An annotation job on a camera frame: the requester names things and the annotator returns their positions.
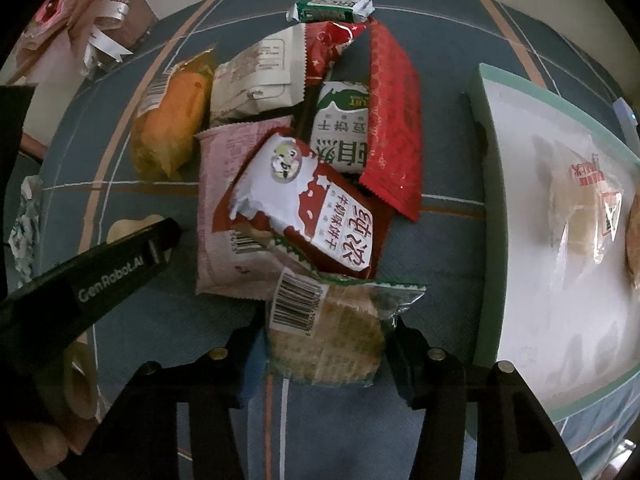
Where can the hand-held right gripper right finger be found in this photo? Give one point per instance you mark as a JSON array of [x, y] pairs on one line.
[[402, 360]]

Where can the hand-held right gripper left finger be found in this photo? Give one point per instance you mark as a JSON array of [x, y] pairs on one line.
[[250, 365]]

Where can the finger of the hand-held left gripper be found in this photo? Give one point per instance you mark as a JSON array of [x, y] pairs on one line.
[[165, 237]]

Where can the pink snack packet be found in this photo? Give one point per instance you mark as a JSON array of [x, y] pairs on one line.
[[220, 200]]

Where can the clear-wrapped waffle cracker packet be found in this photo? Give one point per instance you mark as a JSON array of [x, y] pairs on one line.
[[330, 330]]

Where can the clear-wrapped orange cake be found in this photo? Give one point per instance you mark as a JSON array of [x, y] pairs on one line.
[[170, 115]]

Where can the red and white cracker packet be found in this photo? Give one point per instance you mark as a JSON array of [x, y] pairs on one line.
[[310, 210]]

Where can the white paper snack packet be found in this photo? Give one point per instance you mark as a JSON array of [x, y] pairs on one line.
[[260, 75]]

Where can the teal-edged white box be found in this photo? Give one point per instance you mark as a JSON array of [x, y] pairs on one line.
[[525, 160]]

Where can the person's left hand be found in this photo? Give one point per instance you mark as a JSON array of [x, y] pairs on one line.
[[80, 390]]

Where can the pale beige object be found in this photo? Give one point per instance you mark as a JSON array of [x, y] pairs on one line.
[[127, 230]]

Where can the floral cloth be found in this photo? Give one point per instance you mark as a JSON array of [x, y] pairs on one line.
[[27, 230]]

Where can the green and white cracker packet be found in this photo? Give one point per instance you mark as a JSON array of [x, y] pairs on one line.
[[340, 130]]

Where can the white ribbon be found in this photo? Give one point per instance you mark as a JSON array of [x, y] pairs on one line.
[[107, 35]]

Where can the brown box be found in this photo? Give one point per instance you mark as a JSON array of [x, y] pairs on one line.
[[137, 20]]

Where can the clear-wrapped round rice cake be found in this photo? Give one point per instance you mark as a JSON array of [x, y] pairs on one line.
[[580, 210]]

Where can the long red snack packet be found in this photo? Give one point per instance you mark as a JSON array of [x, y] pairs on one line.
[[395, 125]]

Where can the small red snack packet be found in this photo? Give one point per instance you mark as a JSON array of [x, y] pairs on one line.
[[325, 45]]

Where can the brown snack packet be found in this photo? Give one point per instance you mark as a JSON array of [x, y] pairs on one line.
[[635, 260]]

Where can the small green and white packet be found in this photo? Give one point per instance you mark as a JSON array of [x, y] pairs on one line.
[[330, 6]]

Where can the blue plaid bed sheet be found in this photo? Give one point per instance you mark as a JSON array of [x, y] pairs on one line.
[[450, 35]]

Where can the white power strip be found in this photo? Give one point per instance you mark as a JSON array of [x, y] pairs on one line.
[[625, 112]]

